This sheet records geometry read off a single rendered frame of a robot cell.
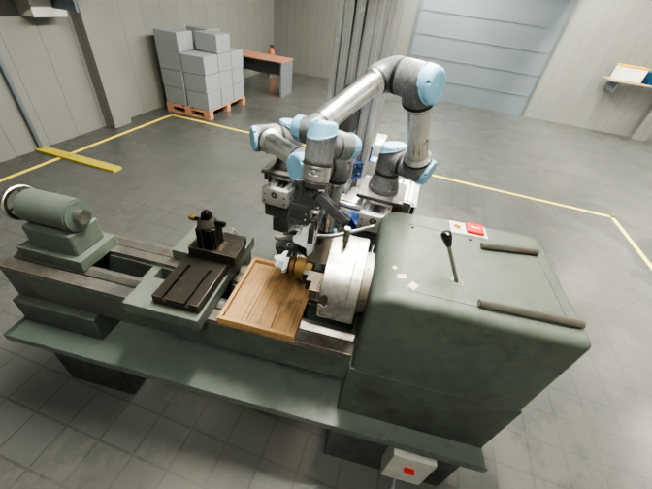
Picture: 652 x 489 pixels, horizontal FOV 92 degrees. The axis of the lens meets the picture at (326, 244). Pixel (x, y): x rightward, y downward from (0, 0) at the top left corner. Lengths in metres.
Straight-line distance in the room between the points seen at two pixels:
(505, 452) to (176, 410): 1.85
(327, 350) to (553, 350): 0.70
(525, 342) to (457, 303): 0.21
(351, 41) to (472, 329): 1.25
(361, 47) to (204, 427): 2.04
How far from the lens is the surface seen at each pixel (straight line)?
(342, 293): 1.01
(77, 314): 1.77
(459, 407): 1.34
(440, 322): 0.96
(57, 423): 2.33
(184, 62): 5.96
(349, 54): 1.62
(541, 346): 1.07
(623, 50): 10.05
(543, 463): 2.44
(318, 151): 0.80
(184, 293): 1.28
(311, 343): 1.23
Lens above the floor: 1.89
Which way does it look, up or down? 39 degrees down
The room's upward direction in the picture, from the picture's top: 8 degrees clockwise
